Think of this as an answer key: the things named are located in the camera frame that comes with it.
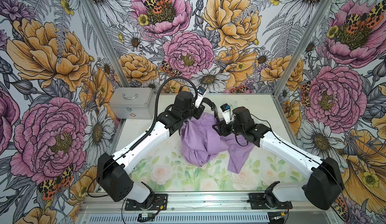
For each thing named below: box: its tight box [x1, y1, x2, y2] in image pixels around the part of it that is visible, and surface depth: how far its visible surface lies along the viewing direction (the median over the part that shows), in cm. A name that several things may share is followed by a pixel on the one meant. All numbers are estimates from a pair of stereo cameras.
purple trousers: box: [180, 113, 255, 174], surface depth 84 cm
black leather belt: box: [201, 97, 221, 123], surface depth 75 cm
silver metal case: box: [109, 87, 156, 120], surface depth 101 cm
